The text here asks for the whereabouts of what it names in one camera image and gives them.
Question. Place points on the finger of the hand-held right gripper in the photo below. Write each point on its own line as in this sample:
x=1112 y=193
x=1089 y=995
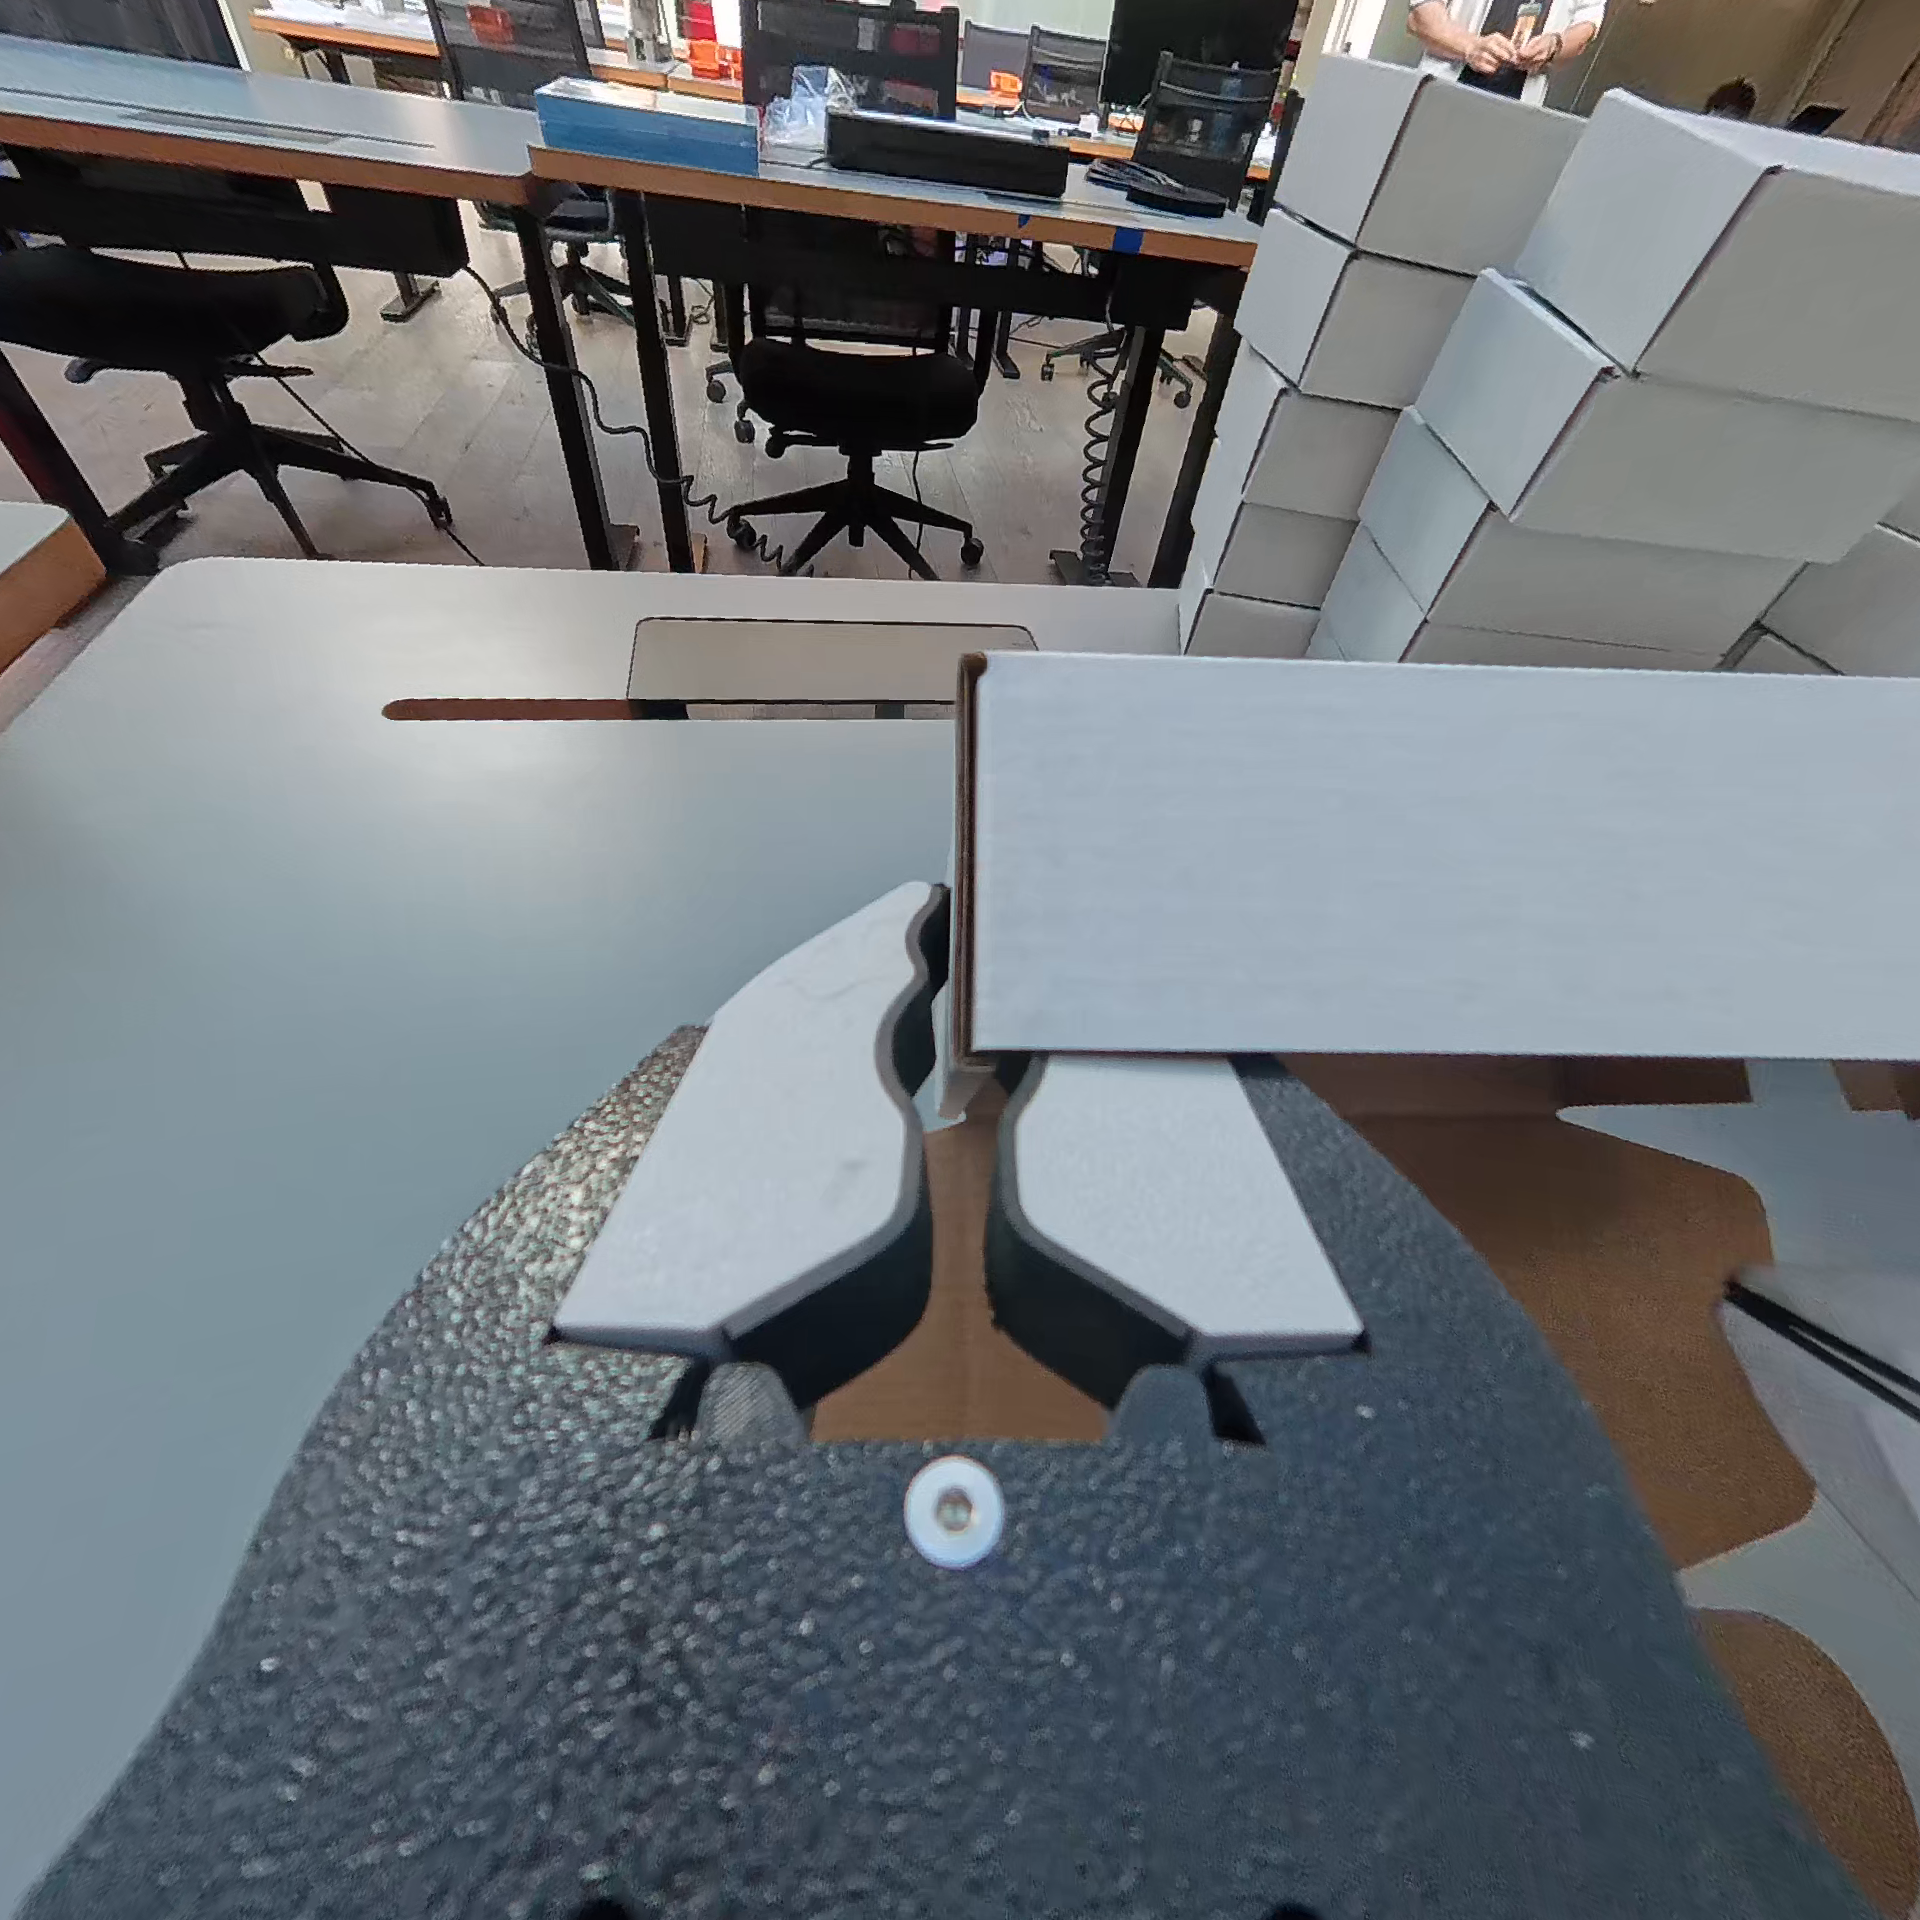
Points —
x=1869 y=1328
x=1838 y=1417

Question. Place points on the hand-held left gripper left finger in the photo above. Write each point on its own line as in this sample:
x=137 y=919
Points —
x=750 y=1140

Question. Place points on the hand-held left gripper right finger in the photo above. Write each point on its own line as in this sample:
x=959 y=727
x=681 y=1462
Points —
x=1156 y=1201

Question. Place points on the white cardboard box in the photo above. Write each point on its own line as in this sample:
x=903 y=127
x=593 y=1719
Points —
x=1349 y=856

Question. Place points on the flat blue box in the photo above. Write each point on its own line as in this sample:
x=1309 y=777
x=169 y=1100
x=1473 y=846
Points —
x=646 y=128

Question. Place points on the black mesh office chair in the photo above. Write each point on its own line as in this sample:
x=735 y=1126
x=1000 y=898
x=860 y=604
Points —
x=862 y=375
x=510 y=44
x=1200 y=136

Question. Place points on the stack of white boxes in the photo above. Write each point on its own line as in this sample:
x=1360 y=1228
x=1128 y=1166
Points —
x=1622 y=451

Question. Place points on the small wood-edged table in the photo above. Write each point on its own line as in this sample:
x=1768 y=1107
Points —
x=38 y=562

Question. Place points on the grey desk with wood edge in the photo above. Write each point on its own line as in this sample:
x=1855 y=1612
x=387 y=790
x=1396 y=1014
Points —
x=902 y=202

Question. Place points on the long black case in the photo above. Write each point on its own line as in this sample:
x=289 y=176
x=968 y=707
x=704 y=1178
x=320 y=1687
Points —
x=945 y=150

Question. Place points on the long grey office desk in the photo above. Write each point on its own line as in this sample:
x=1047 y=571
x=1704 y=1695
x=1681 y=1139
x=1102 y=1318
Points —
x=225 y=113

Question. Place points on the black computer monitor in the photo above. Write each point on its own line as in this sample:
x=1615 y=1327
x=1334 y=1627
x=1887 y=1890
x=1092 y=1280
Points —
x=1200 y=38

